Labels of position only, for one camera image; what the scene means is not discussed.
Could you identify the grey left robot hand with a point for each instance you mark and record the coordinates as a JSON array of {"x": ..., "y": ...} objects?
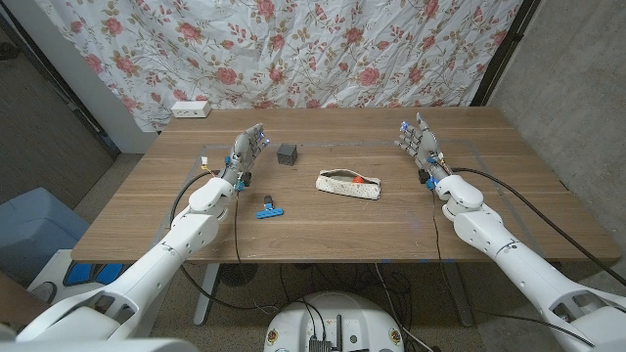
[{"x": 242, "y": 151}]

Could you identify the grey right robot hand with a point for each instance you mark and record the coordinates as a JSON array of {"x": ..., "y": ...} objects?
[{"x": 424, "y": 144}]

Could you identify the cream patterned pen bag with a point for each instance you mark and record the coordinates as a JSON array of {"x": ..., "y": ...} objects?
[{"x": 342, "y": 188}]

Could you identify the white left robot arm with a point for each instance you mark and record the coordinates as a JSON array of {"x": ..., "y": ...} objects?
[{"x": 161, "y": 254}]

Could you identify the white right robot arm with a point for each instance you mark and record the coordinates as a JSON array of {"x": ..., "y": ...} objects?
[{"x": 513, "y": 254}]

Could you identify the blue clip with black part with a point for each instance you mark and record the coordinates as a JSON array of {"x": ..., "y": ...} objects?
[{"x": 270, "y": 212}]

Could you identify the dark grey cube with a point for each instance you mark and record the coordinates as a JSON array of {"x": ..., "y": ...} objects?
[{"x": 287, "y": 154}]

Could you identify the white power strip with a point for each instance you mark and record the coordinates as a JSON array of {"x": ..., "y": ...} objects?
[{"x": 191, "y": 109}]

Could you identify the floral print backdrop sheet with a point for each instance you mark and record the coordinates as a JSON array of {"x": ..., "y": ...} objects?
[{"x": 293, "y": 54}]

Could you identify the black backdrop stand pole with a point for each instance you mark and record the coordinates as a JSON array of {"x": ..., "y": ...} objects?
[{"x": 504, "y": 54}]

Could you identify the black round floor base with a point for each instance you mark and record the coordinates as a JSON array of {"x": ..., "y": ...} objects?
[{"x": 238, "y": 275}]

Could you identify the white table leg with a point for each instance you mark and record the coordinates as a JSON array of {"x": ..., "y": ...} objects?
[{"x": 206, "y": 293}]

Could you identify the grey table leg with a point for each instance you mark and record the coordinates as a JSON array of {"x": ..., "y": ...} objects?
[{"x": 459, "y": 293}]

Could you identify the white robot torso base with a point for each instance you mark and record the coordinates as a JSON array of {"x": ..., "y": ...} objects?
[{"x": 337, "y": 318}]

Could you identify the blue chair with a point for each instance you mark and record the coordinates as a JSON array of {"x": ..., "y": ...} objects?
[{"x": 34, "y": 230}]

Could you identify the grey shoe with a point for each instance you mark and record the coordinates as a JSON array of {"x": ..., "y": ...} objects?
[{"x": 45, "y": 292}]

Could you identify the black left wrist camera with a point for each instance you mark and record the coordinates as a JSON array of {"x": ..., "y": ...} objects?
[{"x": 247, "y": 179}]

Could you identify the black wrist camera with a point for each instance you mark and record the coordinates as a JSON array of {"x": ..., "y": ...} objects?
[
  {"x": 423, "y": 176},
  {"x": 247, "y": 179}
]

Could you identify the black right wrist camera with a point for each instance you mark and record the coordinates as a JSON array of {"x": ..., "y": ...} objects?
[{"x": 423, "y": 176}]

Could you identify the dark door frame bar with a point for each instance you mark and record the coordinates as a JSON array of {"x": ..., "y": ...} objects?
[{"x": 98, "y": 129}]

